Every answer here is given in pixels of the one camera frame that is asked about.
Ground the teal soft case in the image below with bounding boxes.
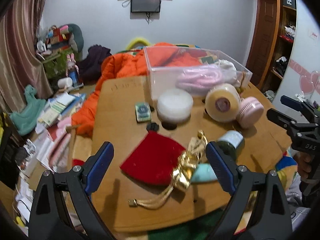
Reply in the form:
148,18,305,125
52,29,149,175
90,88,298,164
191,163,217,184

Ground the green spray bottle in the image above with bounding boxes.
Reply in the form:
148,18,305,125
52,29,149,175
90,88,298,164
216,130,245,161

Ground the red velvet pouch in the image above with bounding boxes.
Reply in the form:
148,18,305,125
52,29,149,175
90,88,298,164
120,131,185,186

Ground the cream pads jar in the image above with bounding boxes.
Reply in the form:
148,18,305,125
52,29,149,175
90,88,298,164
205,83,241,122

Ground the small green card box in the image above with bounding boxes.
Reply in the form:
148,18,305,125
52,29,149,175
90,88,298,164
135,102,151,123

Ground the white drawstring pouch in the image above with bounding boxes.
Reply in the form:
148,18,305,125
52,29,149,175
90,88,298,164
215,59,238,85

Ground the white cotton pad container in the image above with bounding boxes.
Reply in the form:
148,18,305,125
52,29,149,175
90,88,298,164
157,88,194,124

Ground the pink cord bundle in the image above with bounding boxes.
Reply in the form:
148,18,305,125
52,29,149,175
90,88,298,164
175,63,227,96

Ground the person right hand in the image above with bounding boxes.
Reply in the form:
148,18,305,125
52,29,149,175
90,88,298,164
297,152,311,179

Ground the stack of books papers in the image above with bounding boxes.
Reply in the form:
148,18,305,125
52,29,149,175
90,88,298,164
15,92,87,176

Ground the teal dinosaur plush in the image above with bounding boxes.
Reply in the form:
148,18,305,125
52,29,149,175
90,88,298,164
10,85,46,136

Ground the black round cap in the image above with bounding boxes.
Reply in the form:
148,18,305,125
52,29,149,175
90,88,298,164
146,122,159,132

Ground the wooden wardrobe shelf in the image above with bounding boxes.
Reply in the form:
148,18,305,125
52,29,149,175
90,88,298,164
246,0,297,92

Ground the white mug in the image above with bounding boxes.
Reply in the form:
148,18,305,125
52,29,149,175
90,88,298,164
57,77,73,89

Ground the pink bunny figure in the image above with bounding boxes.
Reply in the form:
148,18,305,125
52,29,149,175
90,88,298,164
66,53,79,86

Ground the dark purple clothing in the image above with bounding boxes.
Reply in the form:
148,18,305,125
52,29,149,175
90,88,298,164
78,44,112,84

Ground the clear plastic storage bin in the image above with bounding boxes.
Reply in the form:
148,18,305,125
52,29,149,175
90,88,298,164
144,46,252,100

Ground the orange puffer jacket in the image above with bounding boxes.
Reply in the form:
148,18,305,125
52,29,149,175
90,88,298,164
71,42,201,138

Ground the pink striped curtain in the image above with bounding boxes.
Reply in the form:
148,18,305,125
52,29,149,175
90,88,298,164
1,0,53,112

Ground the stuffed toys pile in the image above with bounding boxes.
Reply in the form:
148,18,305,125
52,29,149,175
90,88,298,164
35,23,84,55

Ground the yellow foam ring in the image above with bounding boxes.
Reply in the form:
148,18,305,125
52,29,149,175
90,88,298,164
125,36,152,51

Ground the small black wall monitor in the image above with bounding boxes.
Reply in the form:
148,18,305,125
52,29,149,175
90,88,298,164
131,0,161,13

